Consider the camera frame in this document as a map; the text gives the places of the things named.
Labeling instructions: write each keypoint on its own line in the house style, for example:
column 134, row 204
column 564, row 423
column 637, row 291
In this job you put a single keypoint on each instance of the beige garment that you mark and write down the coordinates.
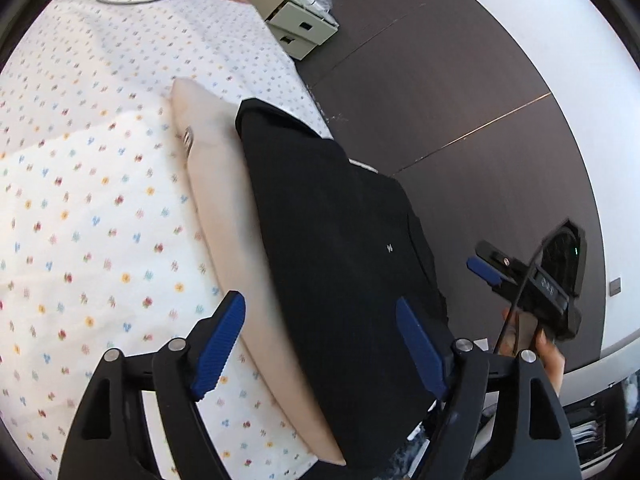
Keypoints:
column 225, row 200

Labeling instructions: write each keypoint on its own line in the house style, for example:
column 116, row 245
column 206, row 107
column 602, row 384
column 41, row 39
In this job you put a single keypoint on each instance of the grey socket plate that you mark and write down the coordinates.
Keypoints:
column 616, row 286

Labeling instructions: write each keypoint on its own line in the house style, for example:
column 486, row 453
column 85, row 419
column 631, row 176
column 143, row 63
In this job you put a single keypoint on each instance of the dark low cabinet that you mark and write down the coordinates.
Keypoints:
column 610, row 420

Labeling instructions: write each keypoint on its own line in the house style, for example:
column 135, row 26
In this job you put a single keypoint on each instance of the blue patterned cloth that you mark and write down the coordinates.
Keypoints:
column 412, row 455

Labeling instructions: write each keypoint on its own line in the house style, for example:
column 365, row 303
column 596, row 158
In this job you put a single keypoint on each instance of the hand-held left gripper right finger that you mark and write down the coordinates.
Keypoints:
column 420, row 345

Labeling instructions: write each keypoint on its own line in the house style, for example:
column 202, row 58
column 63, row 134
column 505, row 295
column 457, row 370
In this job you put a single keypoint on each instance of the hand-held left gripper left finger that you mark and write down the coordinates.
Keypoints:
column 220, row 345

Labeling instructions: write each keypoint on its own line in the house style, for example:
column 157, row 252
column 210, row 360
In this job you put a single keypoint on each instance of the white floral bed sheet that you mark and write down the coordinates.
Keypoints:
column 100, row 160

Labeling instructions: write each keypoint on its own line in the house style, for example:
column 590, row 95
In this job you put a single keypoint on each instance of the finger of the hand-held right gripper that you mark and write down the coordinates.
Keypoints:
column 497, row 259
column 482, row 269

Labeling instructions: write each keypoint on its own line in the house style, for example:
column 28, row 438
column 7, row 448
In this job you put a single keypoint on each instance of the black garment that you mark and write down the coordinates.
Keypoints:
column 340, row 240

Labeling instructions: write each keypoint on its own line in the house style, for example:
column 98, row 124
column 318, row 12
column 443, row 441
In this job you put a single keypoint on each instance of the person's right hand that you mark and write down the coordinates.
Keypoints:
column 550, row 355

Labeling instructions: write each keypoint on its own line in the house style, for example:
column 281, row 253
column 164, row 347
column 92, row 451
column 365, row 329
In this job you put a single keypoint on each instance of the cream nightstand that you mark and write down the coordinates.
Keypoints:
column 295, row 25

